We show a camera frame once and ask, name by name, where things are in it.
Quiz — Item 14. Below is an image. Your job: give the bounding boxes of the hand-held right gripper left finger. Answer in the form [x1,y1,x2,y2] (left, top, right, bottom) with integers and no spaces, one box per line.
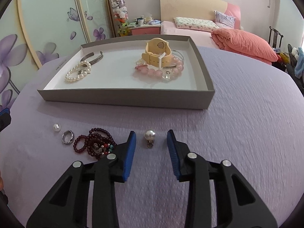
[26,131,137,228]

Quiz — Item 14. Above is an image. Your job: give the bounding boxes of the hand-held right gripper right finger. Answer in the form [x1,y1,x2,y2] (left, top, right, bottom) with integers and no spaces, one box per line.
[167,129,278,228]

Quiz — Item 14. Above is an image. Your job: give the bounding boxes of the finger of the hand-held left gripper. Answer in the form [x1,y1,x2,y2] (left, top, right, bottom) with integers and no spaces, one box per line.
[0,109,11,131]

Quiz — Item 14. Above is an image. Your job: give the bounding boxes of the pearl pendant charm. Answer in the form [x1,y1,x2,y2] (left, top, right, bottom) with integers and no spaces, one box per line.
[144,129,156,148]

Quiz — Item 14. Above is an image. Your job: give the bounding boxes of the grey cardboard tray box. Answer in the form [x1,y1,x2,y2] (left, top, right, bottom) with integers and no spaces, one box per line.
[37,34,216,110]

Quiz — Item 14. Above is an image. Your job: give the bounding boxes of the white pearl bracelet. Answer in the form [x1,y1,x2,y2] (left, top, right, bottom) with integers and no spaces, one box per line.
[65,61,93,83]

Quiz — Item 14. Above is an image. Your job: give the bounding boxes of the pink bead flower bracelet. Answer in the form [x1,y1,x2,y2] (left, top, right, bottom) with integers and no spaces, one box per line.
[133,56,184,80]

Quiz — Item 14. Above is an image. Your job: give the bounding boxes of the thin silver bangle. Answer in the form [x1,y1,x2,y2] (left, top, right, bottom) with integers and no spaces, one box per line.
[164,50,185,68]

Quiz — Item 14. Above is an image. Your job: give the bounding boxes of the engraved silver cuff bangle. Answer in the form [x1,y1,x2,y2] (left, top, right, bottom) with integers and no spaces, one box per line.
[80,51,104,66]

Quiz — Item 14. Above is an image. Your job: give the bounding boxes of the yellow wrist watch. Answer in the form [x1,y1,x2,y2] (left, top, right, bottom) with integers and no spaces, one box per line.
[142,37,173,68]

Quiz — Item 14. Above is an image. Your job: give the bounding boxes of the purple table cloth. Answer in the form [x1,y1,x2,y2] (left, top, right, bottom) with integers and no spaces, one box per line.
[0,45,304,228]

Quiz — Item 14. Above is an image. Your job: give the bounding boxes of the floral sliding door wardrobe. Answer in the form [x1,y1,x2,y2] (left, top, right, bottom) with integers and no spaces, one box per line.
[0,0,112,110]

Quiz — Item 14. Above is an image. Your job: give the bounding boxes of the pink bed sheet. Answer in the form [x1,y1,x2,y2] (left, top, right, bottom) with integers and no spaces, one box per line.
[160,21,272,64]

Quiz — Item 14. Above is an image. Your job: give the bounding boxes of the pink nightstand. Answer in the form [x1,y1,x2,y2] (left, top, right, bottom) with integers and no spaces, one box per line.
[129,24,161,36]

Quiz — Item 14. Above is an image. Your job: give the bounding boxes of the green plush toy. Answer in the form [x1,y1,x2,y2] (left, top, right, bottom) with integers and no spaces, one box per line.
[118,21,131,37]

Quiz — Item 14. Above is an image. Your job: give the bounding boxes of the coral duvet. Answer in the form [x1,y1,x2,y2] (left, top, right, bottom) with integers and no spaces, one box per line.
[211,28,279,63]

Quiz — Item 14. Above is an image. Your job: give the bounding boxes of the patterned white pillow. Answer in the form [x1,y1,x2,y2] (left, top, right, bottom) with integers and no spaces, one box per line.
[174,17,220,32]

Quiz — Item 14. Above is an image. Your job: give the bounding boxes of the tissue box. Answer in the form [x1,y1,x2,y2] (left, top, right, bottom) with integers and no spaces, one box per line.
[144,15,162,25]

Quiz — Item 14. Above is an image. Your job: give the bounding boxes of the grey chair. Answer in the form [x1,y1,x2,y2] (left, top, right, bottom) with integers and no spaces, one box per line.
[286,44,304,86]

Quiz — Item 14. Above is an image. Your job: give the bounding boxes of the small lavender pillow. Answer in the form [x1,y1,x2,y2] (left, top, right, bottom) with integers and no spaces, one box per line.
[214,11,236,28]

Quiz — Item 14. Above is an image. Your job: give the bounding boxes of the colourful toys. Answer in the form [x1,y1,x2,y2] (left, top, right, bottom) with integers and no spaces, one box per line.
[273,49,289,64]

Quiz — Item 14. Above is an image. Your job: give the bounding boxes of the clear plush toy tube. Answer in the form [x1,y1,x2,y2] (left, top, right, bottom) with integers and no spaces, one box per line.
[109,0,130,37]

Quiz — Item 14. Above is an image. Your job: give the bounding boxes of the cream and pink headboard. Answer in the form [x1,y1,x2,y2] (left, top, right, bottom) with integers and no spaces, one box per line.
[160,0,241,30]

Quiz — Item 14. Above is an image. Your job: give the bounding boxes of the dark wooden chair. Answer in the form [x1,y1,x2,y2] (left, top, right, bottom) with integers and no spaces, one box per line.
[268,26,284,50]

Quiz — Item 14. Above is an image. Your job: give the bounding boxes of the blue fleece garment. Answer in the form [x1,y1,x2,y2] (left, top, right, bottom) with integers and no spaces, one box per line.
[294,47,304,79]

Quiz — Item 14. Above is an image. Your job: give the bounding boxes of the dark red bead bracelet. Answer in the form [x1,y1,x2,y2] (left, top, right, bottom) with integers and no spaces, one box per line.
[73,127,117,161]

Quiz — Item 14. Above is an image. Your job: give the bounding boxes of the silver ring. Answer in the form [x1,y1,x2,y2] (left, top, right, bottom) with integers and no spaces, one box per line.
[62,130,74,145]

